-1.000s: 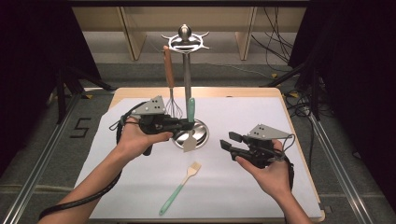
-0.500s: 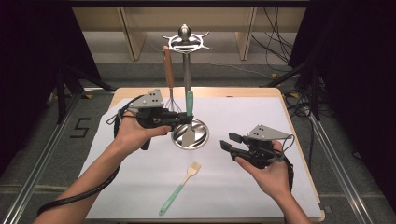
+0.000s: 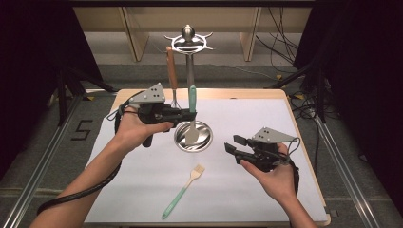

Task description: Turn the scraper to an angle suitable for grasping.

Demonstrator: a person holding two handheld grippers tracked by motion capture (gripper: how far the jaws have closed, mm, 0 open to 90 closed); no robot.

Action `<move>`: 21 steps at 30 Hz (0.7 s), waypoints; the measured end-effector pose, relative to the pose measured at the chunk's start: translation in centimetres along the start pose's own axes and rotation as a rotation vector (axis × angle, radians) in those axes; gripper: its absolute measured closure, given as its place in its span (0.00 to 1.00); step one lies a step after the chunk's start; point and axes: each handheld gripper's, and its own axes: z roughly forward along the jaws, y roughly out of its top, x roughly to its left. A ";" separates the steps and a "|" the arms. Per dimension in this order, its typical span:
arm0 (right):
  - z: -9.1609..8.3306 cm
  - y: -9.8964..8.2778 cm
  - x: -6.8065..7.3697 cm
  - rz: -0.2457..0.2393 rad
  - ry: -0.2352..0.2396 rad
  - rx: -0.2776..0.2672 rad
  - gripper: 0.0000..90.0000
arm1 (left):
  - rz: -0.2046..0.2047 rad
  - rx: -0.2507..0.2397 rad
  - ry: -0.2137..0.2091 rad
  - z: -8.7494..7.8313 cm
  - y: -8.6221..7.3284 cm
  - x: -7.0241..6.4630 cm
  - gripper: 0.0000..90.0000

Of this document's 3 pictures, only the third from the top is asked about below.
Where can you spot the person's left hand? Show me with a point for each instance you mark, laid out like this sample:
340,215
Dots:
131,129

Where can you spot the black tripod stand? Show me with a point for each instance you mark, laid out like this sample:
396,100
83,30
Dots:
320,95
61,95

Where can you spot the aluminium floor rail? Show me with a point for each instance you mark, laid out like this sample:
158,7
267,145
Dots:
38,171
345,171

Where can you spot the steel utensil stand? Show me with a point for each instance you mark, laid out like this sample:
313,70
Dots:
189,69

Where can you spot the white paper sheet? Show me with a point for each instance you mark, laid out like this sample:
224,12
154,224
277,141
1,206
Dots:
152,177

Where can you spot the person's right hand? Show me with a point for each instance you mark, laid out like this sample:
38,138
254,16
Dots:
282,183

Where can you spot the light wooden shelf unit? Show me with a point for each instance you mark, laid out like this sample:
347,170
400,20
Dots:
139,34

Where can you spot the black curtain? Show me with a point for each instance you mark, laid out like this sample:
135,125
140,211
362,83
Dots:
31,63
364,79

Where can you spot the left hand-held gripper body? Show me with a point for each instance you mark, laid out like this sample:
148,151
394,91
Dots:
152,112

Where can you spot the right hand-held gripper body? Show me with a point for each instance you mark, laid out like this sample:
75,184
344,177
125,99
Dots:
266,155

